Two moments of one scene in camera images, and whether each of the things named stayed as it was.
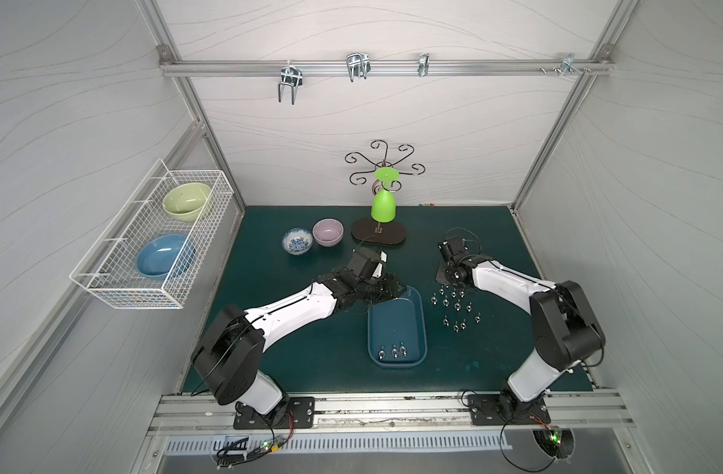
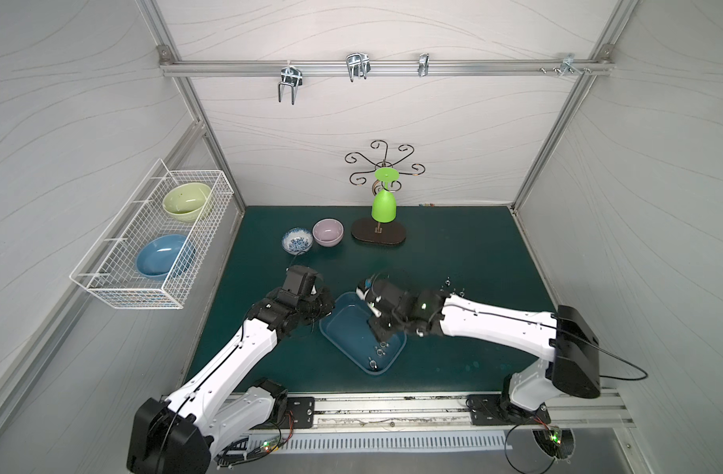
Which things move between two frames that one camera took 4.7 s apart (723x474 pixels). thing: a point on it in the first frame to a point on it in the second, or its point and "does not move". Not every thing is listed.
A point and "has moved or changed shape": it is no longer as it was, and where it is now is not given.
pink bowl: x=328 y=232 does not move
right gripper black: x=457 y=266 to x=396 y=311
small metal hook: x=424 y=64 does not move
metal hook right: x=569 y=64 does not move
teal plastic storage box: x=397 y=331 has moved or changed shape
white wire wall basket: x=152 y=249 does not move
